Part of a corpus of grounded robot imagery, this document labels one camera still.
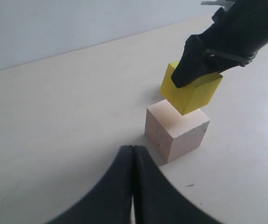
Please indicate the large light wooden cube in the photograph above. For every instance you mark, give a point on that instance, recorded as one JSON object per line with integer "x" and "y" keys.
{"x": 173, "y": 134}

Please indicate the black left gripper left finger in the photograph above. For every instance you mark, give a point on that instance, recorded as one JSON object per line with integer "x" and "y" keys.
{"x": 109, "y": 201}

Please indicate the yellow painted cube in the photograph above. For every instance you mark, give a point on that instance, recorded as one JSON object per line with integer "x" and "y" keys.
{"x": 193, "y": 96}

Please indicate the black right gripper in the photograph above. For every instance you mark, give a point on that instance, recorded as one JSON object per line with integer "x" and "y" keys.
{"x": 237, "y": 34}

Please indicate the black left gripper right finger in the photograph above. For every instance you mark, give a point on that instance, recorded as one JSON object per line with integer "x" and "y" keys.
{"x": 156, "y": 201}

